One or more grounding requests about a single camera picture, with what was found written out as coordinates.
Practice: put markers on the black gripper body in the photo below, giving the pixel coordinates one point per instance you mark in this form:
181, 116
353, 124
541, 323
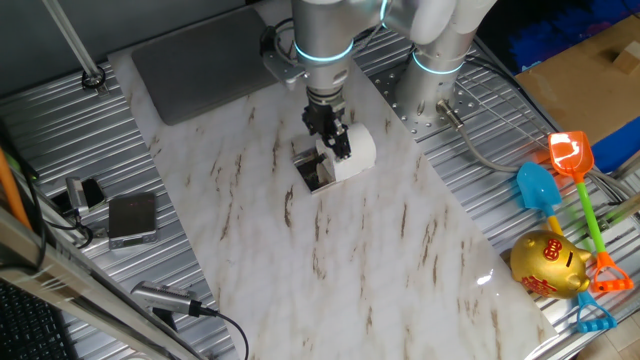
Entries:
322, 117

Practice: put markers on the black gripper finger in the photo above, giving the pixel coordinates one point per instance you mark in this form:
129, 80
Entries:
334, 142
344, 140

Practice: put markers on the white toilet paper roll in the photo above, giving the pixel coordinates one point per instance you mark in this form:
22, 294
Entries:
360, 150

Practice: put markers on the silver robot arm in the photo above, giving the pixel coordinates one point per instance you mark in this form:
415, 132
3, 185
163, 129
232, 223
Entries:
320, 40

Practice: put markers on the chrome paper roll shelf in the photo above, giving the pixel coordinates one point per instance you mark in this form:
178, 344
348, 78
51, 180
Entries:
312, 172

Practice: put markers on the marble pattern mat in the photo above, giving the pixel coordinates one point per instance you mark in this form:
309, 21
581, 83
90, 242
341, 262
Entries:
360, 250

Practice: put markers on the blue toy shovel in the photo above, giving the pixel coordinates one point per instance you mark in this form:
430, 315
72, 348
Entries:
537, 190

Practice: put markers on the silver digital kitchen scale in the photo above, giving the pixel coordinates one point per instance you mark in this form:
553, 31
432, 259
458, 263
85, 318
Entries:
132, 220

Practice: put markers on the brown cardboard box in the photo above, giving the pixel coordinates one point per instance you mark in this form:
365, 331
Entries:
565, 95

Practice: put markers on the gold piggy bank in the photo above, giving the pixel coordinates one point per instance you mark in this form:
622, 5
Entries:
547, 265

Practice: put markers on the thin metal rod stand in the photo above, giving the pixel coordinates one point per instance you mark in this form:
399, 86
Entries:
72, 40

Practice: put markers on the blue plastic sheet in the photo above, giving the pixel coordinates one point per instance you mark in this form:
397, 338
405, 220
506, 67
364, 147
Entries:
620, 147

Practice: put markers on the pale wooden block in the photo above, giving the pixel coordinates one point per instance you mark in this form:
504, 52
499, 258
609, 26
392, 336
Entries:
629, 57

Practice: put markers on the orange pole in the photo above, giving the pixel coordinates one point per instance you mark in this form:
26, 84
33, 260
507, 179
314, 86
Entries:
11, 190

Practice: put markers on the black keyboard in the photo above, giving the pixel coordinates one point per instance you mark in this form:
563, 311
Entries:
30, 325

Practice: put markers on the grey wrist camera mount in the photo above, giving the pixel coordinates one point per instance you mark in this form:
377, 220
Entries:
282, 67

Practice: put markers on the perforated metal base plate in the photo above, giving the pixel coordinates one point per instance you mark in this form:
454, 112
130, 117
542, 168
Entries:
465, 100

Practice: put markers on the silver camera with grille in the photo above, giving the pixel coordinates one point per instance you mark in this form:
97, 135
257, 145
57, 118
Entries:
160, 296

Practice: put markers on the black camera bracket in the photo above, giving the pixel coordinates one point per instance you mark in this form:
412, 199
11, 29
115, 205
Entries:
164, 320

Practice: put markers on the silver box camera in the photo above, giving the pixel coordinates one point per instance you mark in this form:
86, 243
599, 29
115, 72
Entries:
76, 195

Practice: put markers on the aluminium frame beam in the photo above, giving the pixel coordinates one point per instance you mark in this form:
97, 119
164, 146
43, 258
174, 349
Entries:
60, 280

